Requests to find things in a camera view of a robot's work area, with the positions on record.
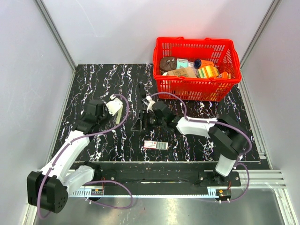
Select orange bottle blue cap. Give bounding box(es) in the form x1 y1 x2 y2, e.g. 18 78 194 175
193 59 214 69

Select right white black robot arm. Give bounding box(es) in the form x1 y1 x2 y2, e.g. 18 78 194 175
131 101 252 186

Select orange packet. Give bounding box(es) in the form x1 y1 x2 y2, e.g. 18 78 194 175
217 72 231 79

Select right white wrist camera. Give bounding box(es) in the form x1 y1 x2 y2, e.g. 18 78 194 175
146 96 155 112

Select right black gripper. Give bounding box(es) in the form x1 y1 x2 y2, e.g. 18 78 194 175
131 110 165 132

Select red white staples box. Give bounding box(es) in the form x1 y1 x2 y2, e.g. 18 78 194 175
143 141 168 150

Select brown cardboard box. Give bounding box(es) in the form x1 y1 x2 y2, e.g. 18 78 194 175
162 67 197 78

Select brown round bun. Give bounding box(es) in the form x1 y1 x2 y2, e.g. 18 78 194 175
159 57 177 72

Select beige stapler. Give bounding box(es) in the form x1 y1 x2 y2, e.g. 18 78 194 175
115 108 122 125

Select red plastic basket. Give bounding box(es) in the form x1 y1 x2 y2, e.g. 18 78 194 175
153 37 241 102

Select yellow green striped box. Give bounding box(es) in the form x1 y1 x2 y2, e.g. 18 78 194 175
198 66 219 78

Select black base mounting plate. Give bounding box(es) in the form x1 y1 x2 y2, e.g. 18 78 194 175
74 160 241 195

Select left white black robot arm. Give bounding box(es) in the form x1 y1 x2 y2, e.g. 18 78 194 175
27 100 113 213

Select teal white small box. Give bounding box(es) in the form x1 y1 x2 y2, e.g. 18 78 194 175
176 58 189 69

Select black marble pattern mat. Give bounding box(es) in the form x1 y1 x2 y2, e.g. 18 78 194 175
46 63 261 163

